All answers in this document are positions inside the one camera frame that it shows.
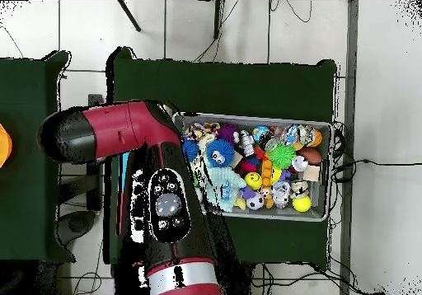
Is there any black stand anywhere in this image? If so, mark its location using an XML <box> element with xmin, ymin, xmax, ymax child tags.
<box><xmin>59</xmin><ymin>93</ymin><xmax>106</xmax><ymax>212</ymax></box>

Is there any yellow smiley ball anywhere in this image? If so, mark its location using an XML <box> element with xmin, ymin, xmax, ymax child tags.
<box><xmin>244</xmin><ymin>171</ymin><xmax>264</xmax><ymax>191</ymax></box>

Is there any grey round floor base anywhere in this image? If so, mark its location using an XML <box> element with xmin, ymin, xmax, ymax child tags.
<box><xmin>54</xmin><ymin>209</ymin><xmax>97</xmax><ymax>247</ymax></box>

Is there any black and white soccer ball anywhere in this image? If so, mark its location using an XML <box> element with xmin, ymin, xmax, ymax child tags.
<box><xmin>246</xmin><ymin>193</ymin><xmax>265</xmax><ymax>211</ymax></box>

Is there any blue spiky ball with eyes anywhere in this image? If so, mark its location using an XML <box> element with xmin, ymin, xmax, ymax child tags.
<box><xmin>205</xmin><ymin>138</ymin><xmax>237</xmax><ymax>169</ymax></box>

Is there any green spiky ball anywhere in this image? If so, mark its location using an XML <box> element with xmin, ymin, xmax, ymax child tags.
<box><xmin>268</xmin><ymin>143</ymin><xmax>297</xmax><ymax>170</ymax></box>

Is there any light blue knitted cloth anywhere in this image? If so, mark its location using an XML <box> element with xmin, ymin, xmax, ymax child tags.
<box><xmin>204</xmin><ymin>166</ymin><xmax>247</xmax><ymax>213</ymax></box>

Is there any dark green table cloth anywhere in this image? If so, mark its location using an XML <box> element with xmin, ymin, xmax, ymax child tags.
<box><xmin>103</xmin><ymin>45</ymin><xmax>338</xmax><ymax>265</ymax></box>

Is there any purple spiky toy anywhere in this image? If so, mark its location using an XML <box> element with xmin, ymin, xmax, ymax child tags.
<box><xmin>217</xmin><ymin>124</ymin><xmax>239</xmax><ymax>144</ymax></box>

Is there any black cable bundle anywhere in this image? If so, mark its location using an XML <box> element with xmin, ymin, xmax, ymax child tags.
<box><xmin>331</xmin><ymin>121</ymin><xmax>422</xmax><ymax>230</ymax></box>

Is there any black tripod leg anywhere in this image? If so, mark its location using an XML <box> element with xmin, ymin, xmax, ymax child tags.
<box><xmin>117</xmin><ymin>0</ymin><xmax>142</xmax><ymax>32</ymax></box>
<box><xmin>213</xmin><ymin>0</ymin><xmax>226</xmax><ymax>41</ymax></box>

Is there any silver mesh bin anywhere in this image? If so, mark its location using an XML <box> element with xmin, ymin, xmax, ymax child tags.
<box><xmin>174</xmin><ymin>111</ymin><xmax>334</xmax><ymax>222</ymax></box>

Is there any green covered side table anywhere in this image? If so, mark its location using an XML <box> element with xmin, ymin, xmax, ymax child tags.
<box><xmin>0</xmin><ymin>49</ymin><xmax>76</xmax><ymax>264</ymax></box>

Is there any polka dot cloth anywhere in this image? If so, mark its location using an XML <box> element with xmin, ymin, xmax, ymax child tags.
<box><xmin>183</xmin><ymin>121</ymin><xmax>221</xmax><ymax>141</ymax></box>

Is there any orange object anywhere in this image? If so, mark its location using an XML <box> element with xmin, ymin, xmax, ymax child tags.
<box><xmin>0</xmin><ymin>123</ymin><xmax>13</xmax><ymax>169</ymax></box>

